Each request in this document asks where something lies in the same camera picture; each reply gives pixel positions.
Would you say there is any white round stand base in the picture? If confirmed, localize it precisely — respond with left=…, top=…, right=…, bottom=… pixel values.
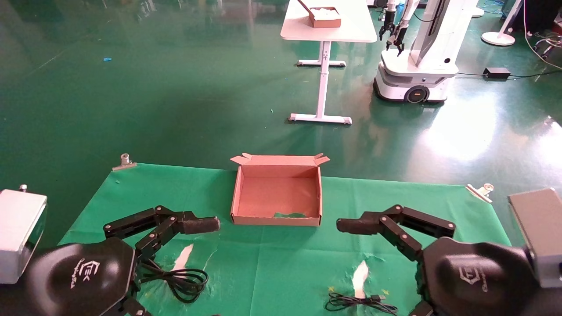
left=481, top=0, right=524, bottom=47

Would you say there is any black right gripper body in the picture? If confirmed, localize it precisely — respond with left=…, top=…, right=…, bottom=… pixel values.
left=415, top=237, right=546, bottom=316

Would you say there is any white height-adjustable table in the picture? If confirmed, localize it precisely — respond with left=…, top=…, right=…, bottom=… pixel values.
left=280, top=0, right=378, bottom=126

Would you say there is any metal cloth clip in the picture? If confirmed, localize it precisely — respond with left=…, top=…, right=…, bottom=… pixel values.
left=465, top=183, right=495, bottom=204
left=112, top=153, right=137, bottom=171

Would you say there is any open brown cardboard box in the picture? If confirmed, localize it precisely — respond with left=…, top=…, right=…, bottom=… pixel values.
left=230, top=153, right=331, bottom=227

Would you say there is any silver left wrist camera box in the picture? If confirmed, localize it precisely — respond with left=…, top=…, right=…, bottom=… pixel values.
left=0, top=184, right=48, bottom=284

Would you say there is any black floor cable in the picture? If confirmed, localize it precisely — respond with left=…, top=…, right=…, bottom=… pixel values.
left=457, top=69, right=562, bottom=81

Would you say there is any small brown box with white contents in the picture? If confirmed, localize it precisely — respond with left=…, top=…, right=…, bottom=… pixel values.
left=298, top=0, right=342, bottom=29

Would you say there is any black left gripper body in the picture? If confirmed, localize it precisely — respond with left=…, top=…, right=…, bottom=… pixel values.
left=24, top=237, right=141, bottom=316

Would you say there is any white wheeled background robot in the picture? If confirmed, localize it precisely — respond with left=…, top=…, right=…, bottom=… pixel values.
left=373, top=0, right=479, bottom=104

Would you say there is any thick black power cord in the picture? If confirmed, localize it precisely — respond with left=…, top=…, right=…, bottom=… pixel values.
left=140, top=258, right=209, bottom=304

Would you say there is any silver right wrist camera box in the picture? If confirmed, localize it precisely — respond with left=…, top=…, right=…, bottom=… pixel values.
left=508, top=188, right=562, bottom=289

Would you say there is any black power brick on floor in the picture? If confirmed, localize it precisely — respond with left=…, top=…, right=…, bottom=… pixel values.
left=483, top=67, right=512, bottom=80

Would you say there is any black power adapter with cable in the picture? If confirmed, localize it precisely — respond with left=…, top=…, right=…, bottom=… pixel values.
left=325, top=291, right=398, bottom=316

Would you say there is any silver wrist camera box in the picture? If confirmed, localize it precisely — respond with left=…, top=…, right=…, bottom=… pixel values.
left=508, top=188, right=562, bottom=289
left=0, top=184, right=48, bottom=284

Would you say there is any background robot black gripper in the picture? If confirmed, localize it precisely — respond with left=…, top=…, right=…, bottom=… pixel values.
left=386, top=0, right=418, bottom=56
left=379, top=0, right=396, bottom=41

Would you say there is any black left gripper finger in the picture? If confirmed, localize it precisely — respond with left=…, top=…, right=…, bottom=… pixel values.
left=116, top=297, right=152, bottom=316
left=103, top=205, right=221, bottom=262

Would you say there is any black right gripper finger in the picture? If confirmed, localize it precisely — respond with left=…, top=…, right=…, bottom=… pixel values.
left=408, top=300, right=436, bottom=316
left=336, top=204, right=456, bottom=262

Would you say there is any white floor cable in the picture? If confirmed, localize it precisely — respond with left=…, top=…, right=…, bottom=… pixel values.
left=522, top=0, right=562, bottom=71

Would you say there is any green table cloth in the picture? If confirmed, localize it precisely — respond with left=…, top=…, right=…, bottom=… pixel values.
left=57, top=163, right=512, bottom=316

